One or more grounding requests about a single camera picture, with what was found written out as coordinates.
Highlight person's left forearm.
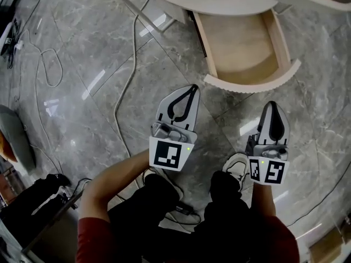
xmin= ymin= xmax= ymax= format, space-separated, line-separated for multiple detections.
xmin=78 ymin=148 xmax=155 ymax=225

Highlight glass side table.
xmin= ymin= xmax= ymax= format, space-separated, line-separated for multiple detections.
xmin=21 ymin=178 xmax=93 ymax=263

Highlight black power adapter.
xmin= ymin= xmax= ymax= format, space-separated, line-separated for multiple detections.
xmin=174 ymin=205 xmax=193 ymax=216

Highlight person's right forearm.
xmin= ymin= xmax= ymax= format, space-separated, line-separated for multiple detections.
xmin=250 ymin=181 xmax=277 ymax=219

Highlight cardboard box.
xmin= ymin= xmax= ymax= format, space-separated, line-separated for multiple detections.
xmin=307 ymin=222 xmax=351 ymax=263

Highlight long black floor cable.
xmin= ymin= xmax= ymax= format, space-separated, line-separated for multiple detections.
xmin=286 ymin=166 xmax=351 ymax=227

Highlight black white floor device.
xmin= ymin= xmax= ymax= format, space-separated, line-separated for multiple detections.
xmin=0 ymin=21 xmax=15 ymax=56

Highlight black adapter cable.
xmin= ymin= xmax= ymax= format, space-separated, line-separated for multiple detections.
xmin=163 ymin=209 xmax=203 ymax=226

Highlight thin white cable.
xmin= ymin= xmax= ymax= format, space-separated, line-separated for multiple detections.
xmin=16 ymin=28 xmax=66 ymax=175

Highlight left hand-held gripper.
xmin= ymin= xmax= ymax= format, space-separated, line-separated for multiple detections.
xmin=148 ymin=83 xmax=201 ymax=173

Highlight person's black trousers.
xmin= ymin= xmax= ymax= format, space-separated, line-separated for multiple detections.
xmin=106 ymin=170 xmax=276 ymax=263

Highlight white-fronted wooden drawer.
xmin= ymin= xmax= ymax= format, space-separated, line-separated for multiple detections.
xmin=191 ymin=7 xmax=302 ymax=94

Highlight thick white cable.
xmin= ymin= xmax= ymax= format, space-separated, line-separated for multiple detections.
xmin=113 ymin=0 xmax=154 ymax=159

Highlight orange cushion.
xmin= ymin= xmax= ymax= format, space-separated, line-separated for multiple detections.
xmin=0 ymin=130 xmax=19 ymax=163

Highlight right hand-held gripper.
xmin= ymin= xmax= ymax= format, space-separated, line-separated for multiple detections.
xmin=245 ymin=100 xmax=291 ymax=186

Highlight grey-white cushion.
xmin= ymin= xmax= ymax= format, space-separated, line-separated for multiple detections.
xmin=0 ymin=104 xmax=37 ymax=173

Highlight black bag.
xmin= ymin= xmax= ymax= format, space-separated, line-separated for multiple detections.
xmin=0 ymin=173 xmax=71 ymax=231

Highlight person's red shirt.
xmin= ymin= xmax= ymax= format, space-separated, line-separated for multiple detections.
xmin=75 ymin=214 xmax=301 ymax=263

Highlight person's right white shoe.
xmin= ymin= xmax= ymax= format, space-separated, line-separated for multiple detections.
xmin=221 ymin=152 xmax=251 ymax=192

